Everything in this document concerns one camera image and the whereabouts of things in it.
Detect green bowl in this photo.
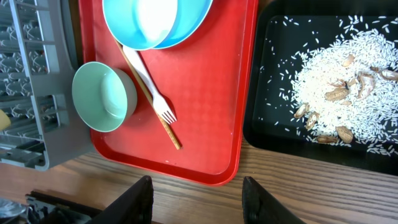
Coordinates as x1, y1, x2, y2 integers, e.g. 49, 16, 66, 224
72, 62, 137, 133

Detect light blue small bowl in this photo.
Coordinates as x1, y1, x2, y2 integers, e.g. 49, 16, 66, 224
102, 0, 178, 50

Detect red plastic tray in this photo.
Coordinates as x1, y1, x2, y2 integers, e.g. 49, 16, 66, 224
90, 0, 258, 185

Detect grey dishwasher rack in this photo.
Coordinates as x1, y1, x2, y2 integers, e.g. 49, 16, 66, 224
1, 0, 94, 171

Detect light blue plate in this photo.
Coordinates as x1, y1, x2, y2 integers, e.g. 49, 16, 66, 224
154, 0, 213, 49

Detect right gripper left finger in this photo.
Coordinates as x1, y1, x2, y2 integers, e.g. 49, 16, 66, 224
88, 175, 154, 224

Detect rice and peanut shells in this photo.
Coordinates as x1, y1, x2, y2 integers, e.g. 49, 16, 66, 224
290, 16, 397, 156

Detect yellow cup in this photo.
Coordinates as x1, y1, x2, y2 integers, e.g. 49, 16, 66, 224
0, 110, 11, 131

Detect white plastic fork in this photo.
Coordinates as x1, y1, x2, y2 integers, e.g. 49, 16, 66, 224
122, 45, 177, 124

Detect black tray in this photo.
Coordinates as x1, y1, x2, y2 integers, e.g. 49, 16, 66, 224
243, 0, 397, 175

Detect wooden chopstick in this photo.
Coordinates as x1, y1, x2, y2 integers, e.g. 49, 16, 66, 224
114, 40, 182, 150

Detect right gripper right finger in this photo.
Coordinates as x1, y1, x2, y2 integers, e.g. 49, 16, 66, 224
242, 176, 305, 224

